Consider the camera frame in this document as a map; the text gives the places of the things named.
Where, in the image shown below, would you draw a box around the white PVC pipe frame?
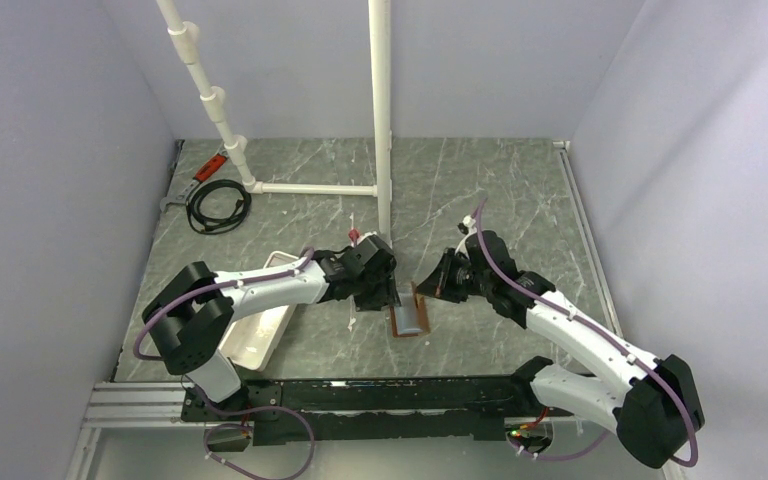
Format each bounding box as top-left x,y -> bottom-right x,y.
157,1 -> 393,236

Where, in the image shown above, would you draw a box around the white plastic tray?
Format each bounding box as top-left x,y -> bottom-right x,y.
216,271 -> 295,380

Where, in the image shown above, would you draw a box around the red handled pliers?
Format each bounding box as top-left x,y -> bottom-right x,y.
159,151 -> 227,212

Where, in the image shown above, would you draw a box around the light blue credit card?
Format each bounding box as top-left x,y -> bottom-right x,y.
391,303 -> 423,337

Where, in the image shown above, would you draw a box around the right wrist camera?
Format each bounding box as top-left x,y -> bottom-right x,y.
456,230 -> 517,274

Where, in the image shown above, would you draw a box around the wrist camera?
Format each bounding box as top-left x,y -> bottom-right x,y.
348,228 -> 387,249
456,230 -> 517,274

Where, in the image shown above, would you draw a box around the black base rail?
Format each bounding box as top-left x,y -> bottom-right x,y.
181,356 -> 553,446

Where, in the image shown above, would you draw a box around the brown leather card holder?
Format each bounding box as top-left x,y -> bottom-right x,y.
389,282 -> 431,338

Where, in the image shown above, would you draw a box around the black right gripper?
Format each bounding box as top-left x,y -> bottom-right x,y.
416,248 -> 493,304

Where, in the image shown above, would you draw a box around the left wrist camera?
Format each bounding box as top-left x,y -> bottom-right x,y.
348,228 -> 387,249

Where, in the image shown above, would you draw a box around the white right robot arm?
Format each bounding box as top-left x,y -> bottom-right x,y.
417,249 -> 705,468

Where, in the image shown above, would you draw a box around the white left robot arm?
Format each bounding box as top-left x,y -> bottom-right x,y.
133,234 -> 399,420

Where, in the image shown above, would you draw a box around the coiled black cable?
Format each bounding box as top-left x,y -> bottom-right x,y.
185,179 -> 253,236

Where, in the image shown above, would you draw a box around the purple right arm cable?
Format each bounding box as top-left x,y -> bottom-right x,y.
470,197 -> 699,469

